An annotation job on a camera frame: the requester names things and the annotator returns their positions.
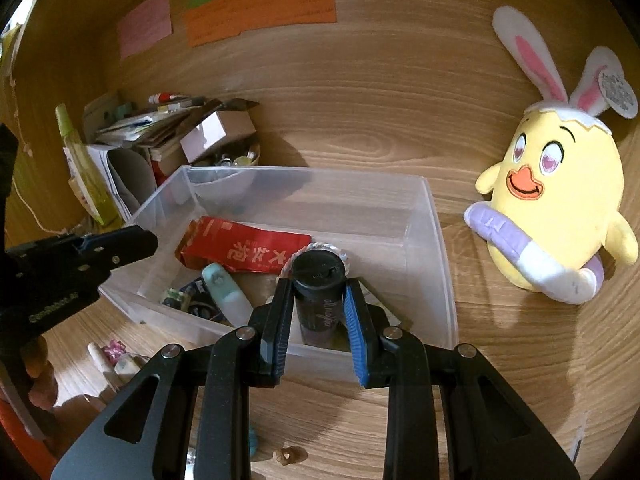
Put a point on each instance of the clear plastic storage box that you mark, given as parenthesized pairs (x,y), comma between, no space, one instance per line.
(410,270)

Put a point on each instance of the orange sticky note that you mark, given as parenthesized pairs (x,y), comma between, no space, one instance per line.
(260,10)

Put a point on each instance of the red white marker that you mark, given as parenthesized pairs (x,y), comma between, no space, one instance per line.
(167,96)

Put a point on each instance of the person's left hand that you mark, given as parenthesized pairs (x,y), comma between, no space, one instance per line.
(39,375)

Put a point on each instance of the folded white paper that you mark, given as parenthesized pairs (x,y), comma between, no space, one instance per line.
(120,175)

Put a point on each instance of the pink sticky note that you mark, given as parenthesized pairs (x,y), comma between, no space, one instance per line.
(145,22)

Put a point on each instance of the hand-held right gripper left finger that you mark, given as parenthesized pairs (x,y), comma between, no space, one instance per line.
(282,330)

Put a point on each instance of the clear plastic bowl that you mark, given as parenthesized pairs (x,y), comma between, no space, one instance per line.
(220,180)

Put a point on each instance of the small open cardboard box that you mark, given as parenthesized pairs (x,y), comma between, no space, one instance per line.
(215,132)

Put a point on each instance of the red white box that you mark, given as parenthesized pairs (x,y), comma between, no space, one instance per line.
(165,167)

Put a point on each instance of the mint green small block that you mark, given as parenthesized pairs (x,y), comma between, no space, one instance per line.
(123,109)

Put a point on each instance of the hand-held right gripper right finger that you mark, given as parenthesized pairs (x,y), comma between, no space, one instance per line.
(356,335)

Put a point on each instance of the small beige printed tile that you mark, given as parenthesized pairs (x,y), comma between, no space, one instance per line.
(127,366)

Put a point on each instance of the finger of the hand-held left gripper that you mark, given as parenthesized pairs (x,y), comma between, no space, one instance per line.
(130,247)
(89,244)

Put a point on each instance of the pink flower charm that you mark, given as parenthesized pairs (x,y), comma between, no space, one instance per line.
(114,350)

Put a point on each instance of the small blue white box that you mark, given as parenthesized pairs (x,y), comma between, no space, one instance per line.
(202,302)

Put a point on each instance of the light green stick tube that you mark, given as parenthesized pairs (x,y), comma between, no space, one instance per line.
(225,292)

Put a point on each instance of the small white tube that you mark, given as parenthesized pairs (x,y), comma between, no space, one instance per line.
(98,360)

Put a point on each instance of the stack of booklets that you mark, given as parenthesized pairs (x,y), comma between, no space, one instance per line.
(145,127)

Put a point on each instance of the dark purple cosmetic tube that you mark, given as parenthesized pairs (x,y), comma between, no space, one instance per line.
(317,280)

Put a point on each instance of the tall yellow-green spray bottle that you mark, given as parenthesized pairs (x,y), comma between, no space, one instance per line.
(82,175)

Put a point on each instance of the red tea packet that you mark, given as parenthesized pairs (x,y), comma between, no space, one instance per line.
(235,245)

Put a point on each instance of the yellow chick plush toy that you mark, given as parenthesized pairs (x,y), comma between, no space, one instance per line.
(555,200)

